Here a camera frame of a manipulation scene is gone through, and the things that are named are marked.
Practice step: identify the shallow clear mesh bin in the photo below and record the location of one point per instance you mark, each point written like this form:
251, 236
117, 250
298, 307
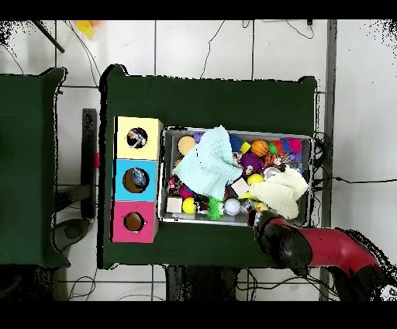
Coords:
294, 139

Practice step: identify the green spiky ball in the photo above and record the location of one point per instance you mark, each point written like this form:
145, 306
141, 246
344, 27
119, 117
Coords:
215, 208

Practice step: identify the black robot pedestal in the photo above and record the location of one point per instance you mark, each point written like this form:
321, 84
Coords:
198, 285

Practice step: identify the white toy baseball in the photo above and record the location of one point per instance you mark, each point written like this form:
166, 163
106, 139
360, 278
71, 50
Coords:
232, 207

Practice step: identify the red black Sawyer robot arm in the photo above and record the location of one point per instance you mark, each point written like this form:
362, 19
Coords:
329, 248

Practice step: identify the grey metal beam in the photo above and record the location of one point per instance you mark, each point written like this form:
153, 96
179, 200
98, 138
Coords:
329, 93

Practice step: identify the mint green cloth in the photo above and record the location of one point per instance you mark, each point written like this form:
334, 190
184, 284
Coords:
208, 162

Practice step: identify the pink spiky ball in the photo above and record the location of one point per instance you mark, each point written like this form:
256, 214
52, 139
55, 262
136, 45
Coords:
293, 145

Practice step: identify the orange toy basketball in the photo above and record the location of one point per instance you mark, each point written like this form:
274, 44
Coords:
260, 148

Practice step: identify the peach orange ball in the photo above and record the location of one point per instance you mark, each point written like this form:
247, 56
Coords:
186, 145

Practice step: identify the clear plastic packet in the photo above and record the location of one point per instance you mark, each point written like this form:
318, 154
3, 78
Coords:
138, 179

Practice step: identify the small wooden cube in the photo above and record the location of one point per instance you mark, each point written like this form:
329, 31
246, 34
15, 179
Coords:
174, 204

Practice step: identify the yellow ball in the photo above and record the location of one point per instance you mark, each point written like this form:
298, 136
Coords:
255, 179
188, 205

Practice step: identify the colourful polka dot cloth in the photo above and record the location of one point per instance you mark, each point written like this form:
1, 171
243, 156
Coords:
138, 138

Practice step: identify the black rod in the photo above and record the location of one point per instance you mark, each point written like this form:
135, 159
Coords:
48, 36

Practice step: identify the black chair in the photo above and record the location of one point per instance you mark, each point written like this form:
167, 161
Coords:
90, 186

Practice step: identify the green cloth side table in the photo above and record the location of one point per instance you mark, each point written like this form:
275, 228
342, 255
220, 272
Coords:
28, 167

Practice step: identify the yellow floor object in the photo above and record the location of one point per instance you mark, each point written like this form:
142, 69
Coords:
85, 28

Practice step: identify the wooden box with three holes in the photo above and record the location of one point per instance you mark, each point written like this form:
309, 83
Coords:
124, 161

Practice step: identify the cream yellow cloth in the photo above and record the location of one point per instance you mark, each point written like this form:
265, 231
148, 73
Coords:
282, 189

